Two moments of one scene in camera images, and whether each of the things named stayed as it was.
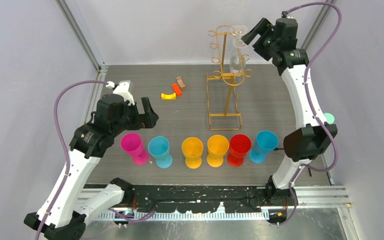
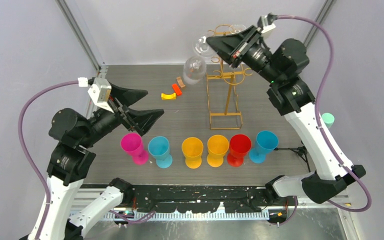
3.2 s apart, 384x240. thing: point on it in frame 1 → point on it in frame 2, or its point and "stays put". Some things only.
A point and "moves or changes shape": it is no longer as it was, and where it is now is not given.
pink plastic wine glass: x=132 y=144 stays put
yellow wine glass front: x=217 y=145 stays put
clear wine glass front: x=237 y=61 moves or changes shape
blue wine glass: x=158 y=147 stays put
